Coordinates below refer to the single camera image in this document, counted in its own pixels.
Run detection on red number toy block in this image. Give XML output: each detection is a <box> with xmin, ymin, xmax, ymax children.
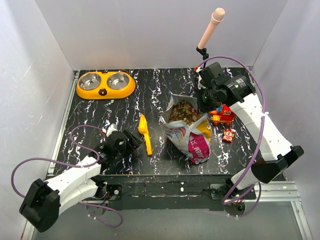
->
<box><xmin>222</xmin><ymin>128</ymin><xmax>235</xmax><ymax>143</ymax></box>

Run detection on yellow double pet bowl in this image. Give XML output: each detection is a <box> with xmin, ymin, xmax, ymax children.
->
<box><xmin>76</xmin><ymin>71</ymin><xmax>136</xmax><ymax>100</ymax></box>

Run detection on pink microphone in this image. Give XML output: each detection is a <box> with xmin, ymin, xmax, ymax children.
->
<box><xmin>197</xmin><ymin>7</ymin><xmax>226</xmax><ymax>50</ymax></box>

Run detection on red toy brick vehicle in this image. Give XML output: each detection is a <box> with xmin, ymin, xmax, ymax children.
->
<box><xmin>209</xmin><ymin>104</ymin><xmax>236</xmax><ymax>126</ymax></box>

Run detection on yellow plastic scoop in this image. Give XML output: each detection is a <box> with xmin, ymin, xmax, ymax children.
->
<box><xmin>138</xmin><ymin>113</ymin><xmax>153</xmax><ymax>156</ymax></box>

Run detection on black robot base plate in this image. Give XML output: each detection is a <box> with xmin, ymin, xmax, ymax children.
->
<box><xmin>84</xmin><ymin>173</ymin><xmax>286</xmax><ymax>212</ymax></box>

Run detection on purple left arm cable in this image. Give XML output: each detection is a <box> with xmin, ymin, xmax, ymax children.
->
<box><xmin>10</xmin><ymin>124</ymin><xmax>124</xmax><ymax>228</ymax></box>

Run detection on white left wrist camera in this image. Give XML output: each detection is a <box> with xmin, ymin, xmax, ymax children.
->
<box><xmin>101</xmin><ymin>123</ymin><xmax>118</xmax><ymax>137</ymax></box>

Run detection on cat food bag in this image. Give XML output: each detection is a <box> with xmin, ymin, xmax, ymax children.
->
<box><xmin>160</xmin><ymin>93</ymin><xmax>212</xmax><ymax>165</ymax></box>

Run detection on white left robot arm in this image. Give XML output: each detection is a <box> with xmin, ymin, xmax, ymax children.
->
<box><xmin>19</xmin><ymin>124</ymin><xmax>142</xmax><ymax>233</ymax></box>

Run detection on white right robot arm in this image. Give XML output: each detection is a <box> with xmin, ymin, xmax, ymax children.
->
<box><xmin>194</xmin><ymin>71</ymin><xmax>304</xmax><ymax>201</ymax></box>

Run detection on black microphone stand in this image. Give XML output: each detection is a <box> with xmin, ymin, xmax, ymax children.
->
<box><xmin>189</xmin><ymin>46</ymin><xmax>209</xmax><ymax>96</ymax></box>

